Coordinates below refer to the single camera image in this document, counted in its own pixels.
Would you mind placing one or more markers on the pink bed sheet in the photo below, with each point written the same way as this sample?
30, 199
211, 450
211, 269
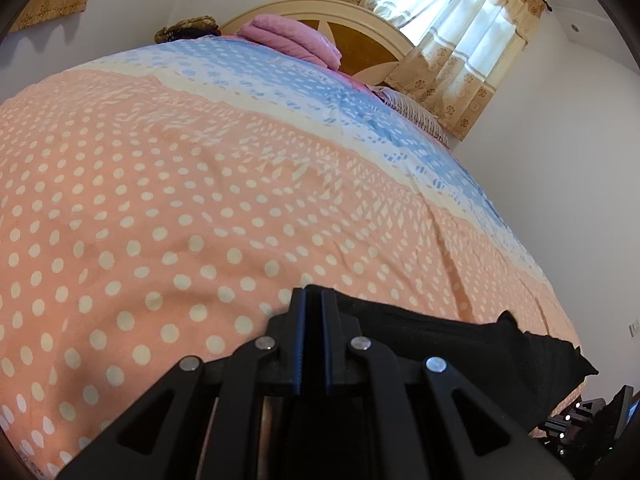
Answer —
360, 81

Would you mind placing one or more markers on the black pants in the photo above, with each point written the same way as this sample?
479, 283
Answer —
475, 350

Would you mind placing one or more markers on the folded pink blanket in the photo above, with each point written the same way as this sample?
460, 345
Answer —
295, 40

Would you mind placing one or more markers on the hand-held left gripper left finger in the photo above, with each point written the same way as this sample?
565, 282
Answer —
300, 345

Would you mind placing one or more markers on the round ceiling fixture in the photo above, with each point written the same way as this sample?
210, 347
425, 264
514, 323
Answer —
575, 27

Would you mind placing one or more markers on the cream wooden headboard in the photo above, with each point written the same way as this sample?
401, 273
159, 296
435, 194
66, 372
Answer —
360, 40

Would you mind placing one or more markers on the brown patterned cushion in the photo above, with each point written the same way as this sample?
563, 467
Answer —
185, 27

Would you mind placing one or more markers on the white wall switch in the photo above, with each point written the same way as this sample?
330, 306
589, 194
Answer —
635, 327

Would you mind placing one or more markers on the striped pillow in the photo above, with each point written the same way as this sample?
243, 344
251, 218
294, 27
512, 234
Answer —
415, 110

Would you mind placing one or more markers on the polka dot bedspread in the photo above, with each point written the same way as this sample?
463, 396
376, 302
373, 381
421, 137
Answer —
175, 200

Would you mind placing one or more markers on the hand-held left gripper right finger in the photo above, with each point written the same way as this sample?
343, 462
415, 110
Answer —
328, 345

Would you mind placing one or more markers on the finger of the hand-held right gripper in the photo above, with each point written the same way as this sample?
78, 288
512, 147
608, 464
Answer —
570, 420

